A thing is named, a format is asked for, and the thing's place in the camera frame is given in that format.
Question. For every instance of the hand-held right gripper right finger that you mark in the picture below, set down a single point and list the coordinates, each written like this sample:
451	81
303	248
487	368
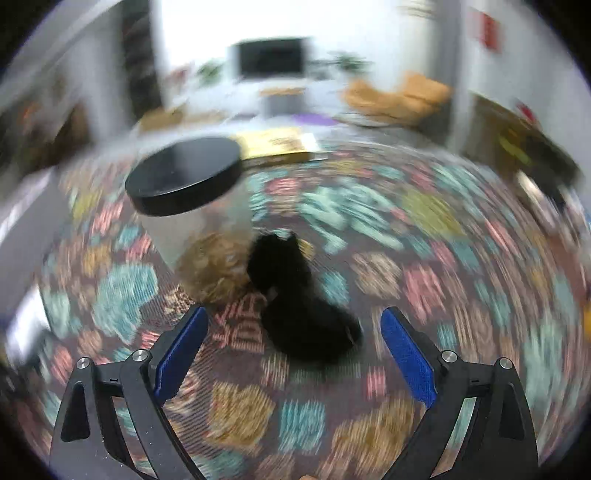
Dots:
408	355

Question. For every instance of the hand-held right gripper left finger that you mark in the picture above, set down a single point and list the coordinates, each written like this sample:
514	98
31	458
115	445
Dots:
182	350

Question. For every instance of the black plush toy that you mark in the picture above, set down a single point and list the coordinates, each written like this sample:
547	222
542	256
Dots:
300	304

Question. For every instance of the patterned woven blanket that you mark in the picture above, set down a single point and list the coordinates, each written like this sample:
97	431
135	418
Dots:
369	258

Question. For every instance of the clear jar with black lid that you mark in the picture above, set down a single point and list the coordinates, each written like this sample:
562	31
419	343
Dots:
184	175

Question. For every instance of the yellow flat box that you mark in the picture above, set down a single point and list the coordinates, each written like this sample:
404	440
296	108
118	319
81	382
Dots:
277	143

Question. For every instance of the cardboard box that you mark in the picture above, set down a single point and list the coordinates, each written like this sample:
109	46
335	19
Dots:
161	119

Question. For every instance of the dark wooden desk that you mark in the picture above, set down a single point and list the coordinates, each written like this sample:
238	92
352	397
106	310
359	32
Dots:
531	143

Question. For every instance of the purple round mat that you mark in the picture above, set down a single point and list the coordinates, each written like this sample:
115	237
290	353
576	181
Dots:
316	120

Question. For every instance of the orange armchair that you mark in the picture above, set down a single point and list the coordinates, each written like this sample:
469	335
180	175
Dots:
401	99

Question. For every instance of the small wooden bench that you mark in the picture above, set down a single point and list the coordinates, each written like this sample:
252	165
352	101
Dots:
282	92

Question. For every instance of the bushy green potted plant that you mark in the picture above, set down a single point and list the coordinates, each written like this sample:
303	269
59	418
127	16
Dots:
210	74

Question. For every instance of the broad leaf potted plant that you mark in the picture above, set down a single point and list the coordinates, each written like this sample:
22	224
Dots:
348	63

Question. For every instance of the black glass display cabinet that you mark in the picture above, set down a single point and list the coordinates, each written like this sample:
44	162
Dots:
141	55

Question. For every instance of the black television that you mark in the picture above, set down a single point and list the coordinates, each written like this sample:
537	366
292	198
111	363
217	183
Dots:
272	57

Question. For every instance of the red wall hanging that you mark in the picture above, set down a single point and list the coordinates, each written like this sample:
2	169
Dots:
487	31

